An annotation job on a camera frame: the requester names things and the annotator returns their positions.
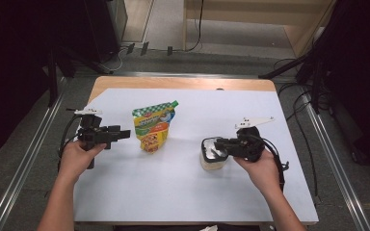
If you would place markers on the person's right hand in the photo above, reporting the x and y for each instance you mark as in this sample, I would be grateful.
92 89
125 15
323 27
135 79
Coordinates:
265 173

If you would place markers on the black curtain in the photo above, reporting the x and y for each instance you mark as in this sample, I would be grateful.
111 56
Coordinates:
13 64
359 80

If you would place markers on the white crumpled paper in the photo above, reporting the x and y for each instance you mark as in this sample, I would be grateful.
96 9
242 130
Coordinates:
208 228

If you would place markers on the wooden table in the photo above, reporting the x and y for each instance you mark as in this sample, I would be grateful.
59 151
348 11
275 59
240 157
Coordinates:
173 82

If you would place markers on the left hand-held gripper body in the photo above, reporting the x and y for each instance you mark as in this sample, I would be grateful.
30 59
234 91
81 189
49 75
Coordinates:
91 134

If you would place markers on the long metal floor rail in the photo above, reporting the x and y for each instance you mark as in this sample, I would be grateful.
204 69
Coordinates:
334 160
27 160

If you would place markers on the black metal stand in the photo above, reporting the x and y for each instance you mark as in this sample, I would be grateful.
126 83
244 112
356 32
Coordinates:
53 83

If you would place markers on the small black floor block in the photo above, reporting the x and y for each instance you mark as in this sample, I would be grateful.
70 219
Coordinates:
169 50
144 48
130 48

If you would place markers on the green yellow spouted pouch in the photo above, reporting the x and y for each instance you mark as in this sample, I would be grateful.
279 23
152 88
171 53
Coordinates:
152 128

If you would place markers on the black tripod stand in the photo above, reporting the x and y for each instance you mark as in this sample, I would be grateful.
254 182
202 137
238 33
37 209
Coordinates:
282 68

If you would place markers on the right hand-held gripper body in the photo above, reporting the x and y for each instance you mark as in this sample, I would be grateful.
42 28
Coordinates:
250 144

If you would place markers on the clear jar with dark lid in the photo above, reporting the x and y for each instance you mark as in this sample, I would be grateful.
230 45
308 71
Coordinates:
210 160

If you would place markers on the white paper sheet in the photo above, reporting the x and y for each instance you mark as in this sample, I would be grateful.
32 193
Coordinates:
192 192

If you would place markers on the person's left hand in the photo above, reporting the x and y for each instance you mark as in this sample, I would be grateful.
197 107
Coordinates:
75 162

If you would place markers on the light wooden cabinet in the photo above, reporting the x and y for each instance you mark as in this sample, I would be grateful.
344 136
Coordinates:
237 12

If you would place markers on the black cabinet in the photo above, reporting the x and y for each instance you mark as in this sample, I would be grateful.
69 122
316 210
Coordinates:
102 25

